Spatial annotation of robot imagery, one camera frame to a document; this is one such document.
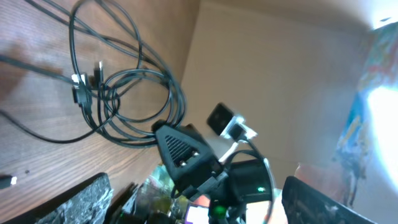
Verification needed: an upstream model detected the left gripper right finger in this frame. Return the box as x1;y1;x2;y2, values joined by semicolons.
282;176;375;224

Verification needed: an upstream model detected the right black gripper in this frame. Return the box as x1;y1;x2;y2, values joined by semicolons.
155;123;244;205

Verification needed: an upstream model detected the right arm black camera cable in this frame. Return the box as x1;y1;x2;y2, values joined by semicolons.
223;138;277;224

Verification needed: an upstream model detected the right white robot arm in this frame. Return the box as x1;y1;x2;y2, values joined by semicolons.
152;121;275;223

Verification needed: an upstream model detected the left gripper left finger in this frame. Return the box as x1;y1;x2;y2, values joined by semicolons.
6;172;113;224

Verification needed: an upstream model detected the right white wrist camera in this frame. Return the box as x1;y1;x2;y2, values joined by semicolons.
205;103;257;162

